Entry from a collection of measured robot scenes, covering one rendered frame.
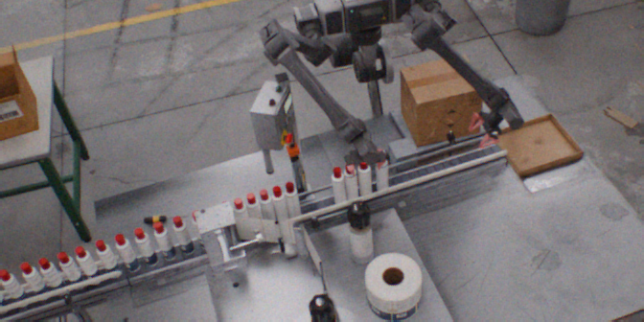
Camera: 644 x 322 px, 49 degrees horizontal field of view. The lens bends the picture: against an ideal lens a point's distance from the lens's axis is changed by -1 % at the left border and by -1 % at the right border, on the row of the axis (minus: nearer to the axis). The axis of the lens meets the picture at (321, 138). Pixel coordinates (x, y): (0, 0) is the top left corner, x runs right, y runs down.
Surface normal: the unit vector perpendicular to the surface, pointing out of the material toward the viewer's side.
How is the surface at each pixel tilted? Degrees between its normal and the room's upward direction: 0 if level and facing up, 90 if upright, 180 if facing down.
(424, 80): 0
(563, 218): 0
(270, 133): 90
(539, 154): 0
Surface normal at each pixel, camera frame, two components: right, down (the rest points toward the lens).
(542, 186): -0.09, -0.69
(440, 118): 0.22, 0.69
